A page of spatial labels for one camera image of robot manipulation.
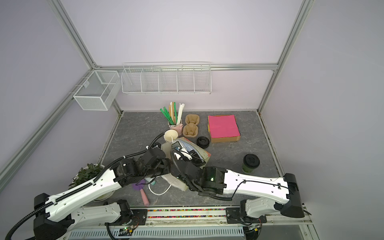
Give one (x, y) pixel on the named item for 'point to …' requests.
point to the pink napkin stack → (221, 126)
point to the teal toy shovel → (153, 182)
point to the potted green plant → (91, 171)
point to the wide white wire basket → (166, 78)
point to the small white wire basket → (98, 91)
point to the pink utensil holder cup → (178, 127)
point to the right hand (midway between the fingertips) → (184, 152)
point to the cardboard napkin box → (224, 139)
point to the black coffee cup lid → (251, 161)
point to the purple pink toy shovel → (140, 187)
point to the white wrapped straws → (180, 113)
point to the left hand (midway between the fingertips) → (173, 168)
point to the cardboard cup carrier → (191, 130)
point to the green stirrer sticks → (164, 111)
